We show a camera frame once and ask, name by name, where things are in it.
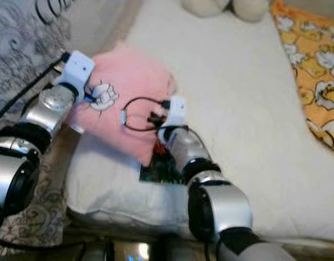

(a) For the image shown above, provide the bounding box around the pink pillow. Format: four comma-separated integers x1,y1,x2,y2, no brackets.
66,42,176,167

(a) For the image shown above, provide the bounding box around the yellow cartoon print blanket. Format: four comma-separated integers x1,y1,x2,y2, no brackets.
269,0,334,156

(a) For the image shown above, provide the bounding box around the dark green book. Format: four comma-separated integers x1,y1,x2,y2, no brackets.
139,142,184,185

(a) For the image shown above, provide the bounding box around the white bed mattress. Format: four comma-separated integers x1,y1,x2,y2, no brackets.
66,0,334,244

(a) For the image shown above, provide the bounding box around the grey patterned quilt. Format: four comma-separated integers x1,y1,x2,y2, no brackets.
0,0,81,257

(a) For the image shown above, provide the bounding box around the beige plush toy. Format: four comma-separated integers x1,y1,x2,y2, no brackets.
181,0,271,23

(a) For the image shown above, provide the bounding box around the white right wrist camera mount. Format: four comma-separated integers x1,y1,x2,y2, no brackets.
163,95,188,127

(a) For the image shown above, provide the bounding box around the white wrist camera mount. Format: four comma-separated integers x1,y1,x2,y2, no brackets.
60,50,96,94
163,95,188,127

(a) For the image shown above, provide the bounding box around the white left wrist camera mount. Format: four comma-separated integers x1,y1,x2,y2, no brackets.
60,50,96,94

